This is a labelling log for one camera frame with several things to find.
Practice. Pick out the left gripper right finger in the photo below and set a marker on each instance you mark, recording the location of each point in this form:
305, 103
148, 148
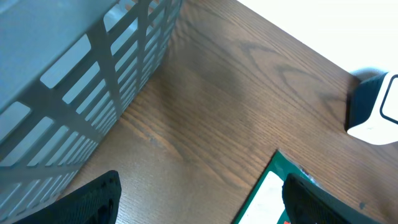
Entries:
306, 203

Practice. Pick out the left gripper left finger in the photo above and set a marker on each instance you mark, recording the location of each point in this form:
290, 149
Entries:
95, 202

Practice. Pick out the green white pouch packet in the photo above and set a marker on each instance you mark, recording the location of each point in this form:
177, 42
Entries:
264, 203

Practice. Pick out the white barcode scanner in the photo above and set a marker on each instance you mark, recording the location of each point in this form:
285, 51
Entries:
373, 110

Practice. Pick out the grey plastic mesh basket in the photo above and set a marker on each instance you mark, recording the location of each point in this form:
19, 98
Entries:
69, 69

